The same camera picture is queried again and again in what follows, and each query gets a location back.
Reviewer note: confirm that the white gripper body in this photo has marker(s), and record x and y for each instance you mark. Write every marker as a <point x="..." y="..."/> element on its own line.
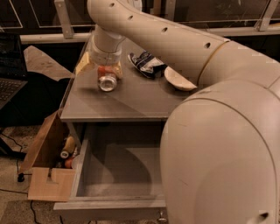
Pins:
<point x="104" y="57"/>

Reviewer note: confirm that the grey cabinet with flat top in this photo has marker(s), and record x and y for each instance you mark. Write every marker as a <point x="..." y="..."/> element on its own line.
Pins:
<point x="135" y="97"/>

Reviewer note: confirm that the blue white chip bag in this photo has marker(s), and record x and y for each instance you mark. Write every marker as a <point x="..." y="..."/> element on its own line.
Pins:
<point x="148" y="65"/>

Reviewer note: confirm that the orange coke can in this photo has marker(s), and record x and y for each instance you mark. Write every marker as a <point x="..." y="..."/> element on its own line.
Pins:
<point x="107" y="80"/>

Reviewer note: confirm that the brown cardboard box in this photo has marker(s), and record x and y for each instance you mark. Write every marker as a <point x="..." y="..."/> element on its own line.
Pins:
<point x="48" y="183"/>

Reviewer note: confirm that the white paper bowl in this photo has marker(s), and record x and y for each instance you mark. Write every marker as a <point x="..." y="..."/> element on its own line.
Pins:
<point x="177" y="80"/>

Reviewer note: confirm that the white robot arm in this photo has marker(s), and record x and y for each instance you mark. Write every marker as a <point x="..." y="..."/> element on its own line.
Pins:
<point x="220" y="148"/>

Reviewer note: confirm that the open grey top drawer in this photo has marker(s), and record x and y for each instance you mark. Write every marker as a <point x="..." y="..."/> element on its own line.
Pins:
<point x="118" y="174"/>

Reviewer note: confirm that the metal drawer handle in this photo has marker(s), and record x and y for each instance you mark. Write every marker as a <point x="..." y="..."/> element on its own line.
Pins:
<point x="161" y="219"/>

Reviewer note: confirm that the brown cardboard sheet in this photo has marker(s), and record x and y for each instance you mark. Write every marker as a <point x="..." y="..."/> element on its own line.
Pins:
<point x="40" y="62"/>

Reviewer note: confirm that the black laptop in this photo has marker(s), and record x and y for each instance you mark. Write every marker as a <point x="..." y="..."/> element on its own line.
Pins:
<point x="13" y="72"/>

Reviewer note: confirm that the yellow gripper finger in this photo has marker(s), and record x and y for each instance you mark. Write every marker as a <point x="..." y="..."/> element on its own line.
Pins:
<point x="85" y="65"/>
<point x="117" y="68"/>

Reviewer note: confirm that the orange item in box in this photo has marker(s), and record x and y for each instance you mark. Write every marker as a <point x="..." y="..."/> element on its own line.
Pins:
<point x="68" y="163"/>

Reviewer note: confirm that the yellow bottle in box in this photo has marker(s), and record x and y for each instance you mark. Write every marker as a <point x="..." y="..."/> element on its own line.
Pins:
<point x="68" y="148"/>

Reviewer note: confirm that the grey metal railing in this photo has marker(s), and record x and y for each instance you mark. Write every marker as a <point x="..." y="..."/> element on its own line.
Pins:
<point x="228" y="18"/>

